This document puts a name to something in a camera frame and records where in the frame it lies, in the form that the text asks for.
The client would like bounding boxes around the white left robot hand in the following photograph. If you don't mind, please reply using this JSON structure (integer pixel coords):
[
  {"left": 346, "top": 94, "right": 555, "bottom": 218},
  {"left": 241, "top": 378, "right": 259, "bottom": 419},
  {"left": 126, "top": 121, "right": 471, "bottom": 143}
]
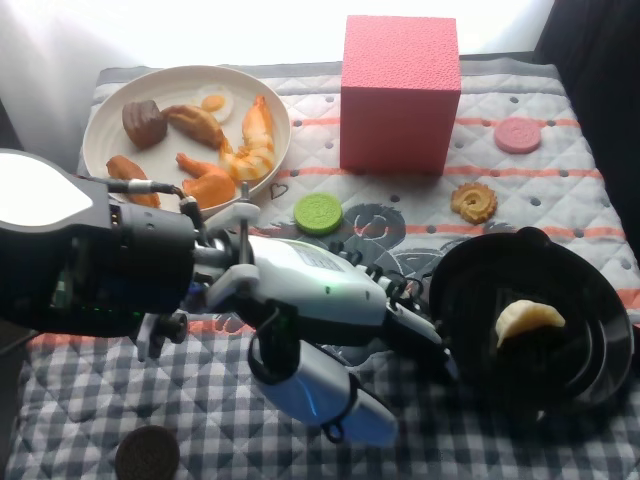
[{"left": 244, "top": 234, "right": 459, "bottom": 447}]

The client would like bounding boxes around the black frying pan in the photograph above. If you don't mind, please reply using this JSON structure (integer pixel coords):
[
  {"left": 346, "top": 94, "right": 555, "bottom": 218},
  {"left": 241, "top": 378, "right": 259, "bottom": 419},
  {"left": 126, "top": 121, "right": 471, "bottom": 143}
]
[{"left": 428, "top": 225, "right": 640, "bottom": 419}]

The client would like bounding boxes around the red foam cube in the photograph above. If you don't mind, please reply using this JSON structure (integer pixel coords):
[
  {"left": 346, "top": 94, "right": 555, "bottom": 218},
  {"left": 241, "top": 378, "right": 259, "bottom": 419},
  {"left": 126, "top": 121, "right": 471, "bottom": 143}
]
[{"left": 339, "top": 14, "right": 461, "bottom": 176}]

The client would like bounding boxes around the yellow flower-shaped cookie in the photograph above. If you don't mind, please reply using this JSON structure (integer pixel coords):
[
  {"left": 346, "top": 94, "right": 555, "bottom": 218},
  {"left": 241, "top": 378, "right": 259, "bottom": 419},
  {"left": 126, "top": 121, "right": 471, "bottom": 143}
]
[{"left": 449, "top": 182, "right": 499, "bottom": 224}]

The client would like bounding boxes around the white toy dumpling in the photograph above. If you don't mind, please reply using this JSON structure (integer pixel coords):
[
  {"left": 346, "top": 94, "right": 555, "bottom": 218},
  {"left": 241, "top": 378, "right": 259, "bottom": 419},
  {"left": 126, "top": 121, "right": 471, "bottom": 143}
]
[{"left": 494, "top": 299, "right": 566, "bottom": 349}]

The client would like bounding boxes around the grey quilt with bear print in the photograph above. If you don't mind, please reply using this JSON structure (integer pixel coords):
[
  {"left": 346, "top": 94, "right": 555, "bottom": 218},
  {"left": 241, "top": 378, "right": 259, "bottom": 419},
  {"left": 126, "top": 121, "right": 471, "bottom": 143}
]
[{"left": 7, "top": 62, "right": 640, "bottom": 480}]

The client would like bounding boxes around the green round cookie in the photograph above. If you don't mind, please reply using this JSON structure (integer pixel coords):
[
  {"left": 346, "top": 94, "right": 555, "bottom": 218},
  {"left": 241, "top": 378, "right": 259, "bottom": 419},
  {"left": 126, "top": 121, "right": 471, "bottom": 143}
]
[{"left": 292, "top": 193, "right": 344, "bottom": 236}]

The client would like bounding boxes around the orange toy shrimp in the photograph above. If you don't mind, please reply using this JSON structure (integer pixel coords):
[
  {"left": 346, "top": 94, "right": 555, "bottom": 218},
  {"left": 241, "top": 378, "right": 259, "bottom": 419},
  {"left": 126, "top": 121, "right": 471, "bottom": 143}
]
[{"left": 219, "top": 94, "right": 276, "bottom": 182}]

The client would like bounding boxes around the pink round cookie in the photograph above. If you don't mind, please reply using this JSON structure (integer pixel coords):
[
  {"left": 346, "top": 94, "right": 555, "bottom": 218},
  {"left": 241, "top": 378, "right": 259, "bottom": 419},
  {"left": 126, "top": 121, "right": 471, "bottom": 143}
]
[{"left": 493, "top": 116, "right": 541, "bottom": 154}]

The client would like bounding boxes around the cream round plate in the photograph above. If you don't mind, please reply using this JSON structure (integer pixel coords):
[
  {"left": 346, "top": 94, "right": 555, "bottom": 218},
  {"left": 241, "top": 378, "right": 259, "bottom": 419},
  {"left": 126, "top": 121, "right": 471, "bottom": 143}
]
[{"left": 81, "top": 64, "right": 293, "bottom": 221}]

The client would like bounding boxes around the orange toy chicken drumstick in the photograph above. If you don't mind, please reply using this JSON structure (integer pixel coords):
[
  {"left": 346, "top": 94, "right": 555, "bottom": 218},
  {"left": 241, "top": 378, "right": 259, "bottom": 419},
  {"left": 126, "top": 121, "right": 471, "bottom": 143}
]
[{"left": 174, "top": 152, "right": 237, "bottom": 211}]

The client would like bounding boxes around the toy fried egg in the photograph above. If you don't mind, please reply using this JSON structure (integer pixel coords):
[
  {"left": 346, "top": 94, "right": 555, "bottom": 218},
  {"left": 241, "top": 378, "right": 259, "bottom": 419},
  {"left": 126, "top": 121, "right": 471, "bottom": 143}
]
[{"left": 192, "top": 83, "right": 235, "bottom": 124}]

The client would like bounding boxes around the brown toy steak piece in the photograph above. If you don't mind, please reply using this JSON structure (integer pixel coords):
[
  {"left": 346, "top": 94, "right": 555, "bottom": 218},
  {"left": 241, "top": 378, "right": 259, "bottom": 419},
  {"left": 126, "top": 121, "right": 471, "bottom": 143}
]
[{"left": 121, "top": 99, "right": 169, "bottom": 150}]

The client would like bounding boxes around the orange-brown toy food piece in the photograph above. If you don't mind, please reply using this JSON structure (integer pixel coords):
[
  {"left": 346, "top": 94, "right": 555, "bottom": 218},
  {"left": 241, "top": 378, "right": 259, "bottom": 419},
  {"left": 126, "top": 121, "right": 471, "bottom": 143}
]
[
  {"left": 105, "top": 154, "right": 162, "bottom": 209},
  {"left": 162, "top": 103, "right": 226, "bottom": 150}
]

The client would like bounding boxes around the brown chocolate sandwich cookie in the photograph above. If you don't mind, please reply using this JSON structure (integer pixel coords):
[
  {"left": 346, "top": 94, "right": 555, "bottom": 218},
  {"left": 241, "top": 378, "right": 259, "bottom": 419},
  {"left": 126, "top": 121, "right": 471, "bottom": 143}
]
[{"left": 114, "top": 424, "right": 181, "bottom": 480}]

